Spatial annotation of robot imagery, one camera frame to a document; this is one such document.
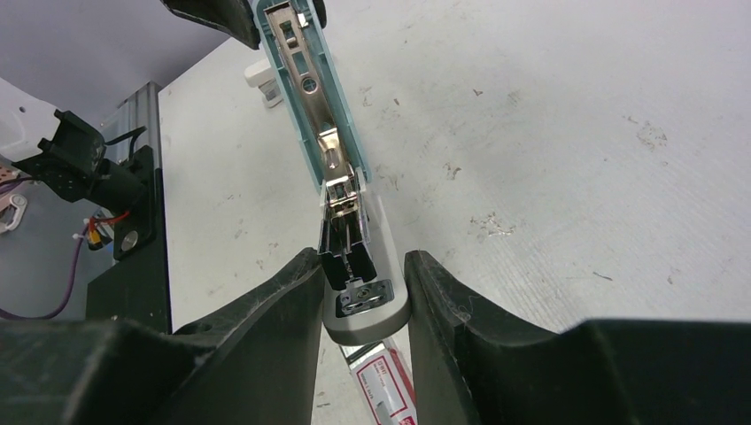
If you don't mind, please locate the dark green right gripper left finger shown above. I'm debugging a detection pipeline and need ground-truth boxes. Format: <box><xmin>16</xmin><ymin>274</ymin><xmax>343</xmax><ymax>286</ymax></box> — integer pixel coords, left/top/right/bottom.
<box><xmin>1</xmin><ymin>248</ymin><xmax>324</xmax><ymax>424</ymax></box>

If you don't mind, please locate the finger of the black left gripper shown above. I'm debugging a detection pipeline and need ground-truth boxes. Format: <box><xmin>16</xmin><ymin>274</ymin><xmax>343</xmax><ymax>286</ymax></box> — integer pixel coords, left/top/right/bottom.
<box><xmin>313</xmin><ymin>0</ymin><xmax>328</xmax><ymax>28</ymax></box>
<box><xmin>161</xmin><ymin>0</ymin><xmax>261</xmax><ymax>50</ymax></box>

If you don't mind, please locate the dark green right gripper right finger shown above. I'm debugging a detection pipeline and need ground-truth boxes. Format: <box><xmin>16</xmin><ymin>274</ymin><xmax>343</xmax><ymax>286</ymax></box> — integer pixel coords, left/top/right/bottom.
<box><xmin>405</xmin><ymin>251</ymin><xmax>750</xmax><ymax>424</ymax></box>

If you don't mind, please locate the light blue stapler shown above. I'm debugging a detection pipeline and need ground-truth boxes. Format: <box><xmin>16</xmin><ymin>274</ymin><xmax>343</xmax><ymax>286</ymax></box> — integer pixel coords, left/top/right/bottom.
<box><xmin>252</xmin><ymin>1</ymin><xmax>410</xmax><ymax>345</ymax></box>

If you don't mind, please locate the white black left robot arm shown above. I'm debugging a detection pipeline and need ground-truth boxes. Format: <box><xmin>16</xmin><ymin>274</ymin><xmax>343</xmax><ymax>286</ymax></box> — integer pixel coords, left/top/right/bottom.
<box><xmin>1</xmin><ymin>86</ymin><xmax>324</xmax><ymax>424</ymax></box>

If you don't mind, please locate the small white plastic block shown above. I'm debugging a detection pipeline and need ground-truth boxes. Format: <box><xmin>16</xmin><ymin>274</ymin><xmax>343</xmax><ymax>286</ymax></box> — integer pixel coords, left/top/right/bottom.
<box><xmin>244</xmin><ymin>58</ymin><xmax>283</xmax><ymax>109</ymax></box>

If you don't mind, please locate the red white staple box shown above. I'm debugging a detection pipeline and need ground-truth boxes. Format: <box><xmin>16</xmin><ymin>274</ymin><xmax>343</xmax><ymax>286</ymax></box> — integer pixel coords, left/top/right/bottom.
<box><xmin>339</xmin><ymin>338</ymin><xmax>418</xmax><ymax>425</ymax></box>

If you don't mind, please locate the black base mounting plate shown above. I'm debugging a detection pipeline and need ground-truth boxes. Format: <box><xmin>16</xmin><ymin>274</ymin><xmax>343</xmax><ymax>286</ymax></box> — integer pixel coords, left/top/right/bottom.
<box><xmin>85</xmin><ymin>146</ymin><xmax>173</xmax><ymax>334</ymax></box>

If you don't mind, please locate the aluminium front rail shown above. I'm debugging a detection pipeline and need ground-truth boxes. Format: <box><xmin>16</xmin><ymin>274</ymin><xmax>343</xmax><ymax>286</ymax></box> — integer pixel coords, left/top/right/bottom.
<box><xmin>98</xmin><ymin>81</ymin><xmax>162</xmax><ymax>168</ymax></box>

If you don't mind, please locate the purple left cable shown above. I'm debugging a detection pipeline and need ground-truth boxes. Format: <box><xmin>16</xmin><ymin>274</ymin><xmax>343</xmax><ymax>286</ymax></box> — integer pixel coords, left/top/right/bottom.
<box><xmin>0</xmin><ymin>175</ymin><xmax>89</xmax><ymax>321</ymax></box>

